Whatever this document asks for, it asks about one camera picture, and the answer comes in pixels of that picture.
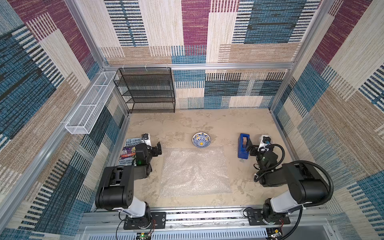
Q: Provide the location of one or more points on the aluminium front rail frame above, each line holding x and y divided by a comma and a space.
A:
209, 223

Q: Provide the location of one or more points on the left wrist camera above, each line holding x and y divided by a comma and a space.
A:
146, 139

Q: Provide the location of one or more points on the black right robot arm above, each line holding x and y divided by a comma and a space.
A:
309, 184

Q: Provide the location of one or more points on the blue patterned ceramic bowl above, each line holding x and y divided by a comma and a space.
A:
201, 140

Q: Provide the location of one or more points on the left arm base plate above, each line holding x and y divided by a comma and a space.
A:
155, 220

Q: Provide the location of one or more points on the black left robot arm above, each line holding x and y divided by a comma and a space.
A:
116, 189

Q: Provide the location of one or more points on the colourful treehouse book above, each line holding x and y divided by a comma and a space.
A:
128, 153

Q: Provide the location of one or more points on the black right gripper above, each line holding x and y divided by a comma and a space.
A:
255, 150

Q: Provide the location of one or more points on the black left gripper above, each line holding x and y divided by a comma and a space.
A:
154, 150

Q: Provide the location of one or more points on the white wire mesh basket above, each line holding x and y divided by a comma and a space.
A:
87, 113

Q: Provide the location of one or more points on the blue tape dispenser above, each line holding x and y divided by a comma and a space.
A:
243, 142

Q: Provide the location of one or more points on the clear bubble wrap sheet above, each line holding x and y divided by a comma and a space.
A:
194, 172

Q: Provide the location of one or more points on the black wire shelf rack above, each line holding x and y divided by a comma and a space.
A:
147, 90

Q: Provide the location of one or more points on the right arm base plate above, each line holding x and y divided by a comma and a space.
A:
257, 217

